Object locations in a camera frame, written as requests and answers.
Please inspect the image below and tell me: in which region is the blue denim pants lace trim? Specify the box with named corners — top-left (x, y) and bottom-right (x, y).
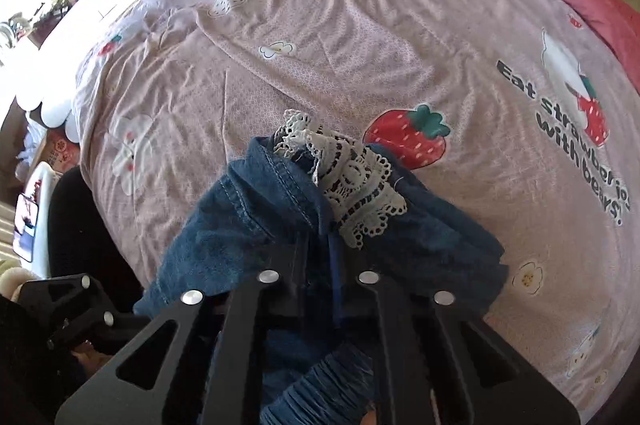
top-left (134, 110), bottom-right (508, 424)

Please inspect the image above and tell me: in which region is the pink printed bed sheet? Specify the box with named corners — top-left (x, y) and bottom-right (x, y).
top-left (73, 0), bottom-right (639, 419)

